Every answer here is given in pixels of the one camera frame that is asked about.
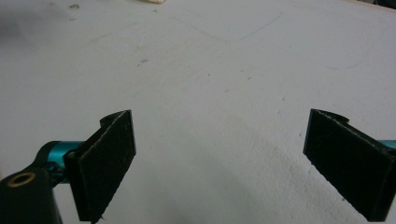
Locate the white foam board mat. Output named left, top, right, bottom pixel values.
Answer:
left=0, top=0, right=396, bottom=224

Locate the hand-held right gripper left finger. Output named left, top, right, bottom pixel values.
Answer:
left=65, top=109, right=137, bottom=224

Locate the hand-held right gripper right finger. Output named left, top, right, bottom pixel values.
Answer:
left=303, top=108, right=396, bottom=223

